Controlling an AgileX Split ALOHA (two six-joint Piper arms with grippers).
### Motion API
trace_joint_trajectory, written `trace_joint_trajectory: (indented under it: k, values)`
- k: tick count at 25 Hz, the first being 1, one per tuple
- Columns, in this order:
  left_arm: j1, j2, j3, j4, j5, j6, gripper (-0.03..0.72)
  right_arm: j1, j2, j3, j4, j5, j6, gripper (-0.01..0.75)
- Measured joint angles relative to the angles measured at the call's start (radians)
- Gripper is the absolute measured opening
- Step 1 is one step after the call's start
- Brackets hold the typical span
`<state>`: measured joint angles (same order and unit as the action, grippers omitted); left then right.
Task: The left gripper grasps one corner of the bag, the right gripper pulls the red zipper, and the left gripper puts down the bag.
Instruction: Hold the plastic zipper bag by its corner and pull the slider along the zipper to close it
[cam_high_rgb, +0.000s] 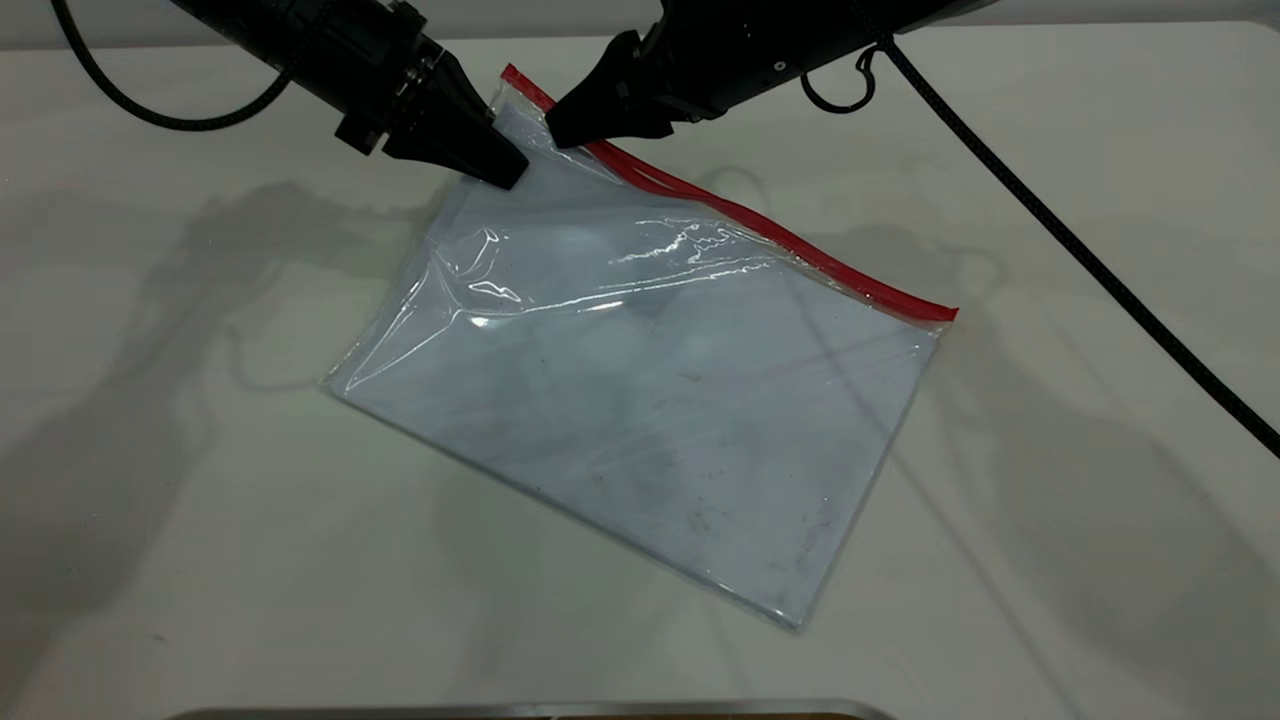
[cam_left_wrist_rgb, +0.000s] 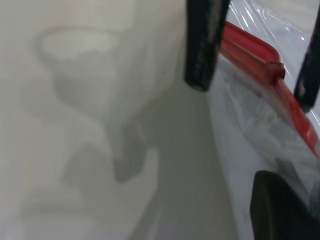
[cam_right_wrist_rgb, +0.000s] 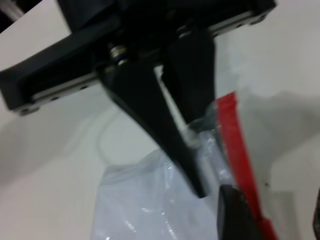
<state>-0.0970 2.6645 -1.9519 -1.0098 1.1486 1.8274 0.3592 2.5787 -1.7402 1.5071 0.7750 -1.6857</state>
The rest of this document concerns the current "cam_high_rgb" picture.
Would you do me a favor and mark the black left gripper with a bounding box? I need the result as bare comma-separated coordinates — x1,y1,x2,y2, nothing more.
283,0,530,192

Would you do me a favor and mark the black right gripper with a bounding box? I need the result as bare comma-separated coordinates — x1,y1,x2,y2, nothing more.
545,0,886,150

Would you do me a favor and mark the transparent plastic zip bag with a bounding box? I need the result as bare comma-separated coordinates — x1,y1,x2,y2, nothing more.
322,63,960,633

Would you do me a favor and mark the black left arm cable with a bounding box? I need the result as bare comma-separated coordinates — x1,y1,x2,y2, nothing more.
50,0,297,133

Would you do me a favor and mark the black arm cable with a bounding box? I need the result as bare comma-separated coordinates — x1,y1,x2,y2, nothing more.
50,0,297,133
798,36,1280,461

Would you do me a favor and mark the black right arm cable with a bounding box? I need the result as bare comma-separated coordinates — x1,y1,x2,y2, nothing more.
798,36,1280,461

